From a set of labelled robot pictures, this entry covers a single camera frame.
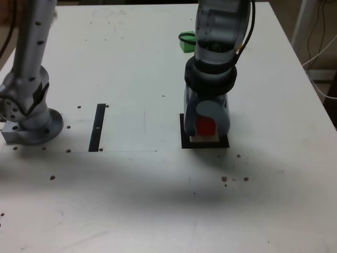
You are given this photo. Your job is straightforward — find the white cable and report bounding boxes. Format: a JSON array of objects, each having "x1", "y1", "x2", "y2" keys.
[{"x1": 302, "y1": 33, "x2": 337, "y2": 100}]

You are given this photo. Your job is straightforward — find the white frame leg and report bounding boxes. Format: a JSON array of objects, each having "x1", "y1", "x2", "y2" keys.
[{"x1": 290, "y1": 0, "x2": 309, "y2": 53}]

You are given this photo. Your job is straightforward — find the black hanging cable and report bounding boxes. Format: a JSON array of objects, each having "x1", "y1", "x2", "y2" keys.
[{"x1": 306, "y1": 0, "x2": 328, "y2": 63}]

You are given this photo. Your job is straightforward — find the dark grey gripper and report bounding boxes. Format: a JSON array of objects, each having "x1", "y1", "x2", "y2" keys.
[{"x1": 183, "y1": 85, "x2": 233, "y2": 137}]

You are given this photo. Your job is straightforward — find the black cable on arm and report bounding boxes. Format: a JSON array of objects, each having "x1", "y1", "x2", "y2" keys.
[{"x1": 235, "y1": 0, "x2": 257, "y2": 57}]

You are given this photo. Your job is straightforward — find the green cube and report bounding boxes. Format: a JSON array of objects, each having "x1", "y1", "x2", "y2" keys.
[{"x1": 178, "y1": 30, "x2": 197, "y2": 54}]

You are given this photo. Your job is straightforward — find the black tape strip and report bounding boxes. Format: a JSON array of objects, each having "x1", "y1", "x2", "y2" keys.
[{"x1": 88, "y1": 103, "x2": 107, "y2": 153}]

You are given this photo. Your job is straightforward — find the black tape square outline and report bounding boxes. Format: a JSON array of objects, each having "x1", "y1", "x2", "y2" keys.
[{"x1": 179, "y1": 113, "x2": 231, "y2": 150}]

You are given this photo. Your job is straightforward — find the red cube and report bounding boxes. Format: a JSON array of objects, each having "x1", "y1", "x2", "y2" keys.
[{"x1": 197, "y1": 116, "x2": 217, "y2": 137}]

